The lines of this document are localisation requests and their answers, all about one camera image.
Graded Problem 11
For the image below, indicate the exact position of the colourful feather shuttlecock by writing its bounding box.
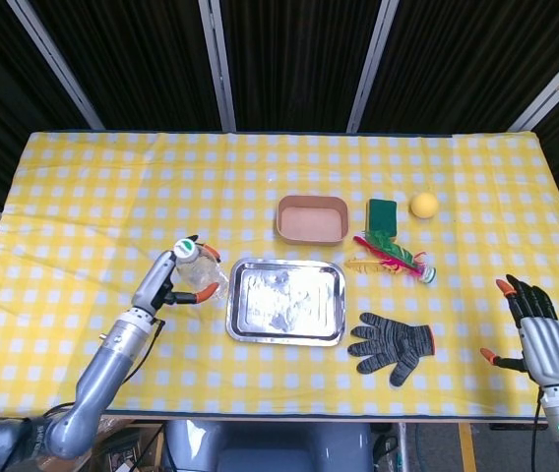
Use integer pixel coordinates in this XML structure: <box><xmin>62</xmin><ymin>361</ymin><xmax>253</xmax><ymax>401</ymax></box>
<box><xmin>343</xmin><ymin>229</ymin><xmax>438</xmax><ymax>285</ymax></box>

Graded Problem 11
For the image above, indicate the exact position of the yellow checkered tablecloth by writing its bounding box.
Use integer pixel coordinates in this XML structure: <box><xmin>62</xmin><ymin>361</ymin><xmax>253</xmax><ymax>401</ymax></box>
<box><xmin>0</xmin><ymin>130</ymin><xmax>559</xmax><ymax>419</ymax></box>

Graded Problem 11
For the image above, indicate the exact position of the clear plastic bottle green cap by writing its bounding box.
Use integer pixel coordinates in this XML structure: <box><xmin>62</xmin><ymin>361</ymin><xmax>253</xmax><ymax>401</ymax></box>
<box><xmin>172</xmin><ymin>237</ymin><xmax>231</xmax><ymax>302</ymax></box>

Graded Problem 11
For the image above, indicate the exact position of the rectangular metal tray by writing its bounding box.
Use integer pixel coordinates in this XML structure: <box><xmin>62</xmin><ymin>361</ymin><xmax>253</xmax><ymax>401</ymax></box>
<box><xmin>224</xmin><ymin>257</ymin><xmax>348</xmax><ymax>348</ymax></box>

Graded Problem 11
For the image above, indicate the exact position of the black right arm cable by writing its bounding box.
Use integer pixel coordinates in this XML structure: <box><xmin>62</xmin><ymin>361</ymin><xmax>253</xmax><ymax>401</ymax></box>
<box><xmin>528</xmin><ymin>387</ymin><xmax>544</xmax><ymax>472</ymax></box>

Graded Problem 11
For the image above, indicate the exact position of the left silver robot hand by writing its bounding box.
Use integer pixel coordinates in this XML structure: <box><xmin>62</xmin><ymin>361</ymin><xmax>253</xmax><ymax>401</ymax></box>
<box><xmin>131</xmin><ymin>234</ymin><xmax>221</xmax><ymax>319</ymax></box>

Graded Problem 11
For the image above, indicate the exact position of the green and yellow sponge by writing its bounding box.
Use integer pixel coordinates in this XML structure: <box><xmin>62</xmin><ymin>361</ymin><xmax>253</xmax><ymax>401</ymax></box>
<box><xmin>366</xmin><ymin>198</ymin><xmax>399</xmax><ymax>243</ymax></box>

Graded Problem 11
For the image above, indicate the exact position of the grey knit work glove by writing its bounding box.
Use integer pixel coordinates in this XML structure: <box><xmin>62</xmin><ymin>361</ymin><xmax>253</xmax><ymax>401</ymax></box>
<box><xmin>346</xmin><ymin>312</ymin><xmax>437</xmax><ymax>387</ymax></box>

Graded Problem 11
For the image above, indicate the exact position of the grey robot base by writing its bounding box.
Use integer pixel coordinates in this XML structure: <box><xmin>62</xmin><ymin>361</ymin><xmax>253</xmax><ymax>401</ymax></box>
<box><xmin>163</xmin><ymin>420</ymin><xmax>374</xmax><ymax>472</ymax></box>

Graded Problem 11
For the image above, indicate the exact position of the pink rectangular bowl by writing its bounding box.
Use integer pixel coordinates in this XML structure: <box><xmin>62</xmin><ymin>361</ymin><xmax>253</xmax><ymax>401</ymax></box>
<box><xmin>274</xmin><ymin>195</ymin><xmax>350</xmax><ymax>246</ymax></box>

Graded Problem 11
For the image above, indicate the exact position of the brown cardboard box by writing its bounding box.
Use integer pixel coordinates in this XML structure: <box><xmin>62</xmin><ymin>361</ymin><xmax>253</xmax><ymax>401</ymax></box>
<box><xmin>82</xmin><ymin>417</ymin><xmax>165</xmax><ymax>472</ymax></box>

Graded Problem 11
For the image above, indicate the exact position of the yellow ball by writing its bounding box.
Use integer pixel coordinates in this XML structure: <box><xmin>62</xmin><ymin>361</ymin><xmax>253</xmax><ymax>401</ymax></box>
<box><xmin>409</xmin><ymin>192</ymin><xmax>441</xmax><ymax>219</ymax></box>

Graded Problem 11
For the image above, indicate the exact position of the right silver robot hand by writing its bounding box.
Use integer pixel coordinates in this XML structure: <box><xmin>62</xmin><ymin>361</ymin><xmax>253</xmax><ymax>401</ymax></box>
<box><xmin>479</xmin><ymin>273</ymin><xmax>559</xmax><ymax>389</ymax></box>

